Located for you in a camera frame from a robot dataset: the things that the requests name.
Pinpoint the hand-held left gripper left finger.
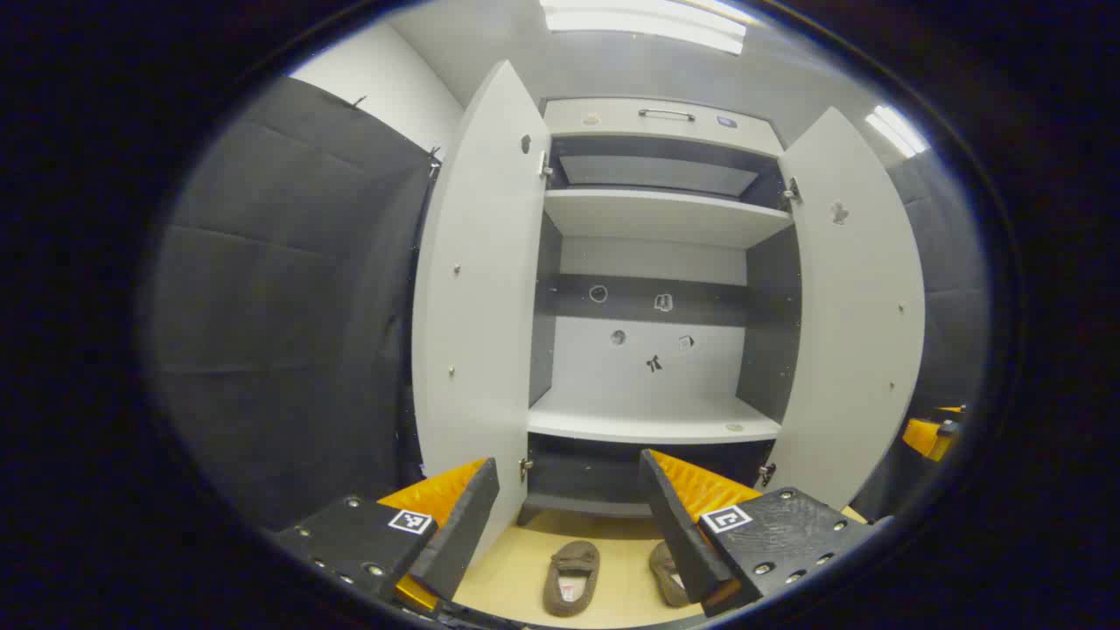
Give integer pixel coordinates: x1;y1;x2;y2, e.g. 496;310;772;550
276;457;501;613

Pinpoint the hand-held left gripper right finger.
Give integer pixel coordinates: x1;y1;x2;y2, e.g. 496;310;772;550
639;449;893;618

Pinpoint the brown slipper shoe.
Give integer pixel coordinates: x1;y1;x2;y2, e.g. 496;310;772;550
542;540;602;618
649;541;692;609

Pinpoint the white cabinet door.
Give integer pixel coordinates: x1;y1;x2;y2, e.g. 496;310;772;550
759;107;927;513
411;59;554;561

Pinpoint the black backdrop cloth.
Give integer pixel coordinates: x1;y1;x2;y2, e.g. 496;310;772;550
149;74;991;532

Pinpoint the ceiling light panel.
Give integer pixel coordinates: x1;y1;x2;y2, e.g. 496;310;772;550
866;105;928;158
538;0;749;55

